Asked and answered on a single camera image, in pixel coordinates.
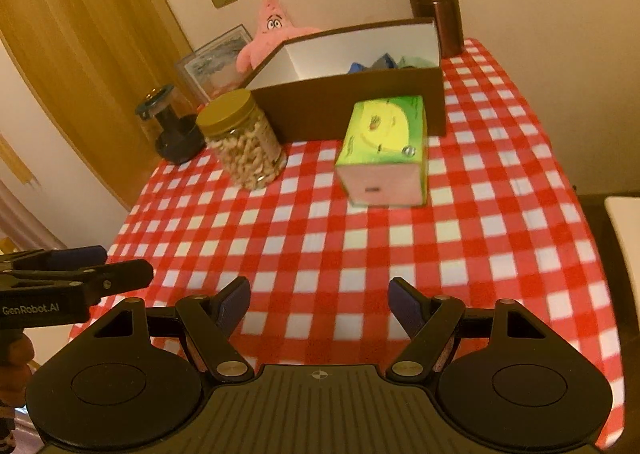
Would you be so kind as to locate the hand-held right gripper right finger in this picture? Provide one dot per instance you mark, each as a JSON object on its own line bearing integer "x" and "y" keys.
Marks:
{"x": 405, "y": 309}

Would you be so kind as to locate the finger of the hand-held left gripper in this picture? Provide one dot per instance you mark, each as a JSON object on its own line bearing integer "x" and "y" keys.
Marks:
{"x": 115, "y": 276}
{"x": 55, "y": 258}

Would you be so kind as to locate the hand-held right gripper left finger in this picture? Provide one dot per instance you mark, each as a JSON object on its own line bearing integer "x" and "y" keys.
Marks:
{"x": 235, "y": 305}

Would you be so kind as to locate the brown cardboard box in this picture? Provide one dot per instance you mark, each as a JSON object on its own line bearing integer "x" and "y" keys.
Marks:
{"x": 350, "y": 99}

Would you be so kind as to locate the blue cloth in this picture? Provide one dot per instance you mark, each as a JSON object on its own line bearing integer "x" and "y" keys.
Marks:
{"x": 356, "y": 68}

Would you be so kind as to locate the green towel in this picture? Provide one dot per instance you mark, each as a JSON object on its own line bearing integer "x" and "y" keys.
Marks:
{"x": 417, "y": 62}

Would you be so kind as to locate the person's left hand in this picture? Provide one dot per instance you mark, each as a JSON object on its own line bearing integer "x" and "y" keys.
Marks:
{"x": 15, "y": 359}

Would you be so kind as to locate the red white checkered tablecloth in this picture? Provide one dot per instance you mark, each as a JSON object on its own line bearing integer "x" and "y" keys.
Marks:
{"x": 350, "y": 254}

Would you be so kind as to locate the glass food chopper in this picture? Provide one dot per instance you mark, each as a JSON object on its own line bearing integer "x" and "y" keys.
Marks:
{"x": 175, "y": 139}

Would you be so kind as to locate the clear cashew nut jar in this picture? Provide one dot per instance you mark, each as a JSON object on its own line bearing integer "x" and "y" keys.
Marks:
{"x": 245, "y": 154}

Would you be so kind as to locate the green tissue box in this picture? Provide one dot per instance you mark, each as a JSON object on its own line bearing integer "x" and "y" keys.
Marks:
{"x": 385, "y": 134}

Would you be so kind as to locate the wooden door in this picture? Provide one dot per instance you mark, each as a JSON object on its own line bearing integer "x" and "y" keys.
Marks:
{"x": 75, "y": 59}

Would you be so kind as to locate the white furniture panel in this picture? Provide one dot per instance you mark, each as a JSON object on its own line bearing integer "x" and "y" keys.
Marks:
{"x": 625, "y": 239}

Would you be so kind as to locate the framed picture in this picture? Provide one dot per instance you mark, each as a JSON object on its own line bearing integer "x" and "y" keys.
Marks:
{"x": 215, "y": 64}

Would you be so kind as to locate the pink starfish plush toy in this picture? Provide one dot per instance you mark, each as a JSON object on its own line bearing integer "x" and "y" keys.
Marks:
{"x": 270, "y": 34}

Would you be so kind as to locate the brown metal thermos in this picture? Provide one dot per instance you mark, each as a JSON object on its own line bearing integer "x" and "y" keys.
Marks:
{"x": 440, "y": 19}

